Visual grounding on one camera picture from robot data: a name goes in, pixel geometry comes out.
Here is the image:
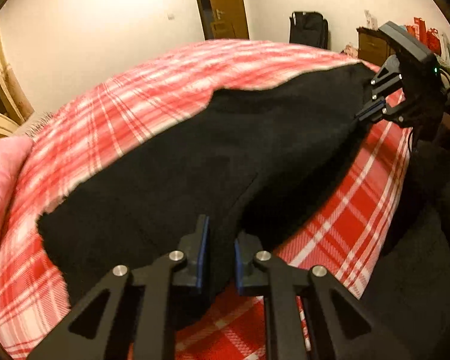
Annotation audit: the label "black pants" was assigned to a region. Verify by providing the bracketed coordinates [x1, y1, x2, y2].
[36, 61, 380, 331]

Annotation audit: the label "brown wooden dresser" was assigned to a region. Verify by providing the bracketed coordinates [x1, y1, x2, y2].
[357, 27, 395, 66]

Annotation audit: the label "red plaid bed sheet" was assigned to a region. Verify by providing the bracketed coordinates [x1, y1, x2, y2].
[0, 40, 409, 359]

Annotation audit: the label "brown wooden door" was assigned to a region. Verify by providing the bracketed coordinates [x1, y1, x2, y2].
[196, 0, 249, 40]

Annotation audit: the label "striped pillow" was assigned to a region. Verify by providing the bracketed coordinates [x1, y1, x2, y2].
[13, 111, 54, 138]

